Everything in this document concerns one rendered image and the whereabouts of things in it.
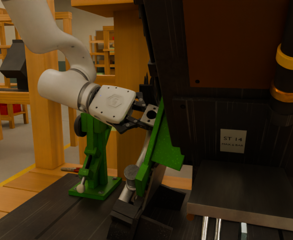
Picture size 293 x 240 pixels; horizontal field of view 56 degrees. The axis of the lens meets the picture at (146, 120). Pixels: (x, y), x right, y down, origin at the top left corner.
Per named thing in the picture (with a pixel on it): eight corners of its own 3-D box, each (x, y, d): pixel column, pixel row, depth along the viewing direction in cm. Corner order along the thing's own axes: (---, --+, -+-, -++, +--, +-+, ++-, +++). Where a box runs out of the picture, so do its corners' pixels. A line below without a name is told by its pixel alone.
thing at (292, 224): (304, 241, 37) (306, 221, 37) (185, 220, 42) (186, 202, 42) (271, 151, 74) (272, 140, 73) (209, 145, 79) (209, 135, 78)
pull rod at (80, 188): (82, 195, 85) (81, 177, 84) (75, 194, 86) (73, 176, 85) (91, 187, 90) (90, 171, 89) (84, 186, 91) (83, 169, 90)
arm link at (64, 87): (96, 97, 82) (79, 117, 75) (58, 84, 85) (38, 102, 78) (94, 74, 76) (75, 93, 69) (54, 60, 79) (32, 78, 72)
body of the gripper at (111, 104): (80, 105, 69) (120, 120, 67) (99, 76, 74) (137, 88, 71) (86, 121, 76) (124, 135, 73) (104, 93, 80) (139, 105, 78)
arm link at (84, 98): (73, 101, 69) (84, 105, 69) (90, 75, 73) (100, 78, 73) (81, 118, 77) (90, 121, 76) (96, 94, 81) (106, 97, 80)
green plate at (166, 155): (171, 193, 61) (201, 103, 55) (137, 180, 63) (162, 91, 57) (181, 173, 72) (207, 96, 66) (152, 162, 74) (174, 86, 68)
